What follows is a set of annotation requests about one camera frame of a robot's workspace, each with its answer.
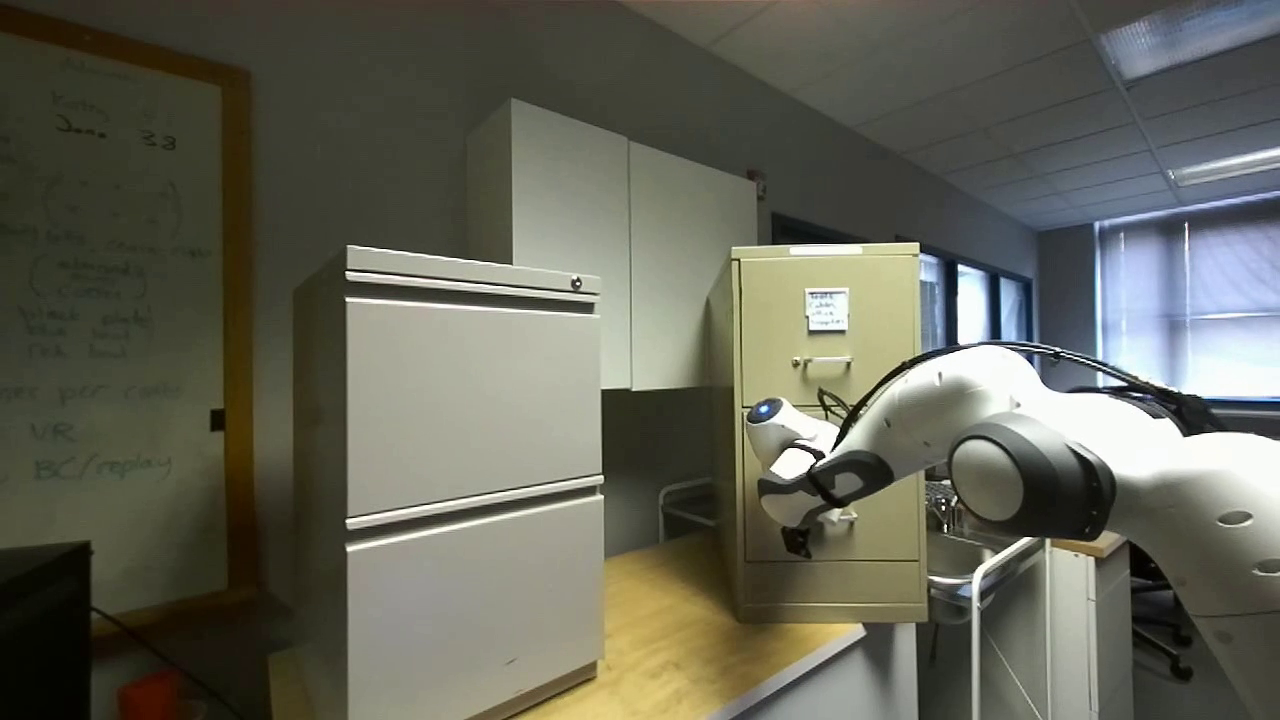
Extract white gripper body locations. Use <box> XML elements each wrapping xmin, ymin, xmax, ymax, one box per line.
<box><xmin>755</xmin><ymin>440</ymin><xmax>859</xmax><ymax>536</ymax></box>

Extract beige cabinet labelled drawer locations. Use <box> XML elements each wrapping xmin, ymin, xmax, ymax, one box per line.
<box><xmin>738</xmin><ymin>252</ymin><xmax>926</xmax><ymax>407</ymax></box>

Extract beige metal filing cabinet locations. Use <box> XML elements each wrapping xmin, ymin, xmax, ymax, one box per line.
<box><xmin>710</xmin><ymin>239</ymin><xmax>931</xmax><ymax>630</ymax></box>

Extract white counter cabinet wooden top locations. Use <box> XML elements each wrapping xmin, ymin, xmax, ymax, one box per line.
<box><xmin>265</xmin><ymin>531</ymin><xmax>926</xmax><ymax>720</ymax></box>

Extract white paper label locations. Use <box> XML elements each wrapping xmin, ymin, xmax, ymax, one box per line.
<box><xmin>802</xmin><ymin>286</ymin><xmax>853</xmax><ymax>335</ymax></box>

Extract dark interior window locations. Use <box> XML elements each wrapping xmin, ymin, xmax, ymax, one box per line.
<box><xmin>918</xmin><ymin>252</ymin><xmax>1041</xmax><ymax>351</ymax></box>

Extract narrow white side cabinet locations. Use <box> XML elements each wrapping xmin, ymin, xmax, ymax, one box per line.
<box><xmin>1045</xmin><ymin>528</ymin><xmax>1137</xmax><ymax>720</ymax></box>

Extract grey lateral filing cabinet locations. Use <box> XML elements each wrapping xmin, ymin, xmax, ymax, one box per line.
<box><xmin>291</xmin><ymin>239</ymin><xmax>612</xmax><ymax>720</ymax></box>

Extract window with blinds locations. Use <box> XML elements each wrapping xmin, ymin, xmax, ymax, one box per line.
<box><xmin>1094</xmin><ymin>195</ymin><xmax>1280</xmax><ymax>406</ymax></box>

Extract narrow ceiling light panel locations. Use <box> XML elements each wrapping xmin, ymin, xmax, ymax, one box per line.
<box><xmin>1166</xmin><ymin>139</ymin><xmax>1280</xmax><ymax>194</ymax></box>

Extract wide ceiling light panel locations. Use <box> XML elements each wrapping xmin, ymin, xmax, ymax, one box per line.
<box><xmin>1095</xmin><ymin>0</ymin><xmax>1280</xmax><ymax>85</ymax></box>

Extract small red object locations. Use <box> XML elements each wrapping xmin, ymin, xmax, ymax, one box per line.
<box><xmin>117</xmin><ymin>668</ymin><xmax>198</xmax><ymax>720</ymax></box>

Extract wood framed whiteboard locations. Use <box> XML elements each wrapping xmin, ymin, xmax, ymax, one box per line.
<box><xmin>0</xmin><ymin>4</ymin><xmax>265</xmax><ymax>633</ymax></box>

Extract black box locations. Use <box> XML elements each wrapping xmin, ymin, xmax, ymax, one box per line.
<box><xmin>0</xmin><ymin>536</ymin><xmax>95</xmax><ymax>720</ymax></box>

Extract metal shelf bracket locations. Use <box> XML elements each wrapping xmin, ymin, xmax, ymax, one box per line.
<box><xmin>657</xmin><ymin>476</ymin><xmax>725</xmax><ymax>544</ymax></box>

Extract white tube frame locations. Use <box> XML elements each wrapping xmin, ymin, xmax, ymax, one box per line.
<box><xmin>929</xmin><ymin>531</ymin><xmax>1055</xmax><ymax>720</ymax></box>

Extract white wall cabinet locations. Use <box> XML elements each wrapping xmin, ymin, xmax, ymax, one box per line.
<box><xmin>464</xmin><ymin>95</ymin><xmax>763</xmax><ymax>397</ymax></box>

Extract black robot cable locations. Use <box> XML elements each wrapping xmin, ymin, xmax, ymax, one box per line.
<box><xmin>811</xmin><ymin>335</ymin><xmax>1223</xmax><ymax>434</ymax></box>

